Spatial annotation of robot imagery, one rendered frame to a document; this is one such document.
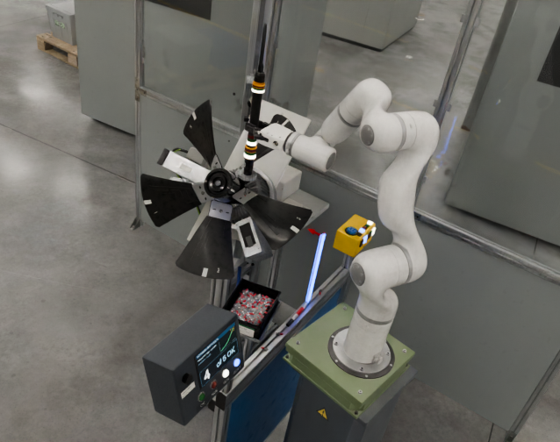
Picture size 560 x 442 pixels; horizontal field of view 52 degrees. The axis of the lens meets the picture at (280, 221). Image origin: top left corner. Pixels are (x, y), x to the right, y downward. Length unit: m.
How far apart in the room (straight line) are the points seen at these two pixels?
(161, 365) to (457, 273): 1.65
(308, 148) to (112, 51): 3.09
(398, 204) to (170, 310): 2.05
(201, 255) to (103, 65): 2.96
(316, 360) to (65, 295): 1.97
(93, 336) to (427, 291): 1.75
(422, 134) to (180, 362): 0.84
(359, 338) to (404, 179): 0.53
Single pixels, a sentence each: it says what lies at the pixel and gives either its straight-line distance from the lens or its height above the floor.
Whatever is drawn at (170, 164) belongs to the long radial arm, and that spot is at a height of 1.11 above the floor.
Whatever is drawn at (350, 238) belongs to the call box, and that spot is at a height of 1.07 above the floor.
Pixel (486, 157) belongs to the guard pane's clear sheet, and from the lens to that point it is 2.47.
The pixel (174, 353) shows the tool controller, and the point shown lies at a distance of 1.49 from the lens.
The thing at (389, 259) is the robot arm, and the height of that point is 1.43.
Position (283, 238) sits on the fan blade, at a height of 1.14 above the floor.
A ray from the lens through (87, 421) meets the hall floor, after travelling 2.91.
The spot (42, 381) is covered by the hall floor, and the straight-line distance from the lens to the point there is 3.08.
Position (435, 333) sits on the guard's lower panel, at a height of 0.40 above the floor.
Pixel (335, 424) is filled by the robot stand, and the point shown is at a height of 0.81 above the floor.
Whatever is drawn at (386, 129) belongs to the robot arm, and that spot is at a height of 1.78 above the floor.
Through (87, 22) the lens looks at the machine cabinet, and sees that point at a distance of 4.88.
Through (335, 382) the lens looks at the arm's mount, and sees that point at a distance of 1.80.
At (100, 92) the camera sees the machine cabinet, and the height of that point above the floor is 0.32.
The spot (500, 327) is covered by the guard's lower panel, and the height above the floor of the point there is 0.62.
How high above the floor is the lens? 2.37
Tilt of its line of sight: 35 degrees down
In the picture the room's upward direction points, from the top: 10 degrees clockwise
